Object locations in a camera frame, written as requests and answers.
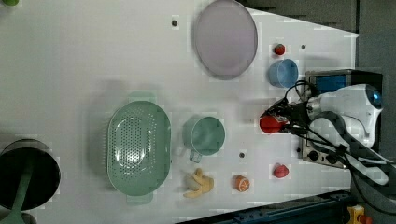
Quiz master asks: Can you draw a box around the strawberry toy near oven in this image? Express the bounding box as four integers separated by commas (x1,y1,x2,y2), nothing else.
273,164,290,178

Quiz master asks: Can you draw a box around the pale purple round plate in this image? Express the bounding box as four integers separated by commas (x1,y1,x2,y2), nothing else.
192,0,258,79

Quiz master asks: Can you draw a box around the green perforated colander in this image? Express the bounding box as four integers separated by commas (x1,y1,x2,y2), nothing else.
106,91,171,205

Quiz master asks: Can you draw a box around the orange slice toy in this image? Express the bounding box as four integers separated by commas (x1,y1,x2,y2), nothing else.
234,175,250,192

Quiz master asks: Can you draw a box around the red ketchup bottle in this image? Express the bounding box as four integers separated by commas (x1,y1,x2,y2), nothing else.
260,115,288,134

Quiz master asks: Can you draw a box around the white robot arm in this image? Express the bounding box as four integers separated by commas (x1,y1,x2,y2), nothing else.
259,84,395,186

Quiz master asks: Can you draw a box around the small red strawberry toy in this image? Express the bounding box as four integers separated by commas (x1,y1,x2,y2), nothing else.
274,44,286,55

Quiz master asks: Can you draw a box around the yellow banana toy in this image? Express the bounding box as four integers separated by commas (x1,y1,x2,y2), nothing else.
183,168,214,199

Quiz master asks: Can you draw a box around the blue bowl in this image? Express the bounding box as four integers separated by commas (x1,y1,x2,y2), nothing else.
268,59,299,88

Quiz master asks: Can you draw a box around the green ladle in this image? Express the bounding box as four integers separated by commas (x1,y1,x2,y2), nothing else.
0,160,34,224

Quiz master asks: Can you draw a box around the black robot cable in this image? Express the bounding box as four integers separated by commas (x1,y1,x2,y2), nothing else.
283,79,396,217

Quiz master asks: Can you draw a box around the black toaster oven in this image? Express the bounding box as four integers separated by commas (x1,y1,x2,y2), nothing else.
302,70,386,167

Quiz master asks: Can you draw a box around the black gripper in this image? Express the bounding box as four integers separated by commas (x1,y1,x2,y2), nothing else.
263,98,310,134

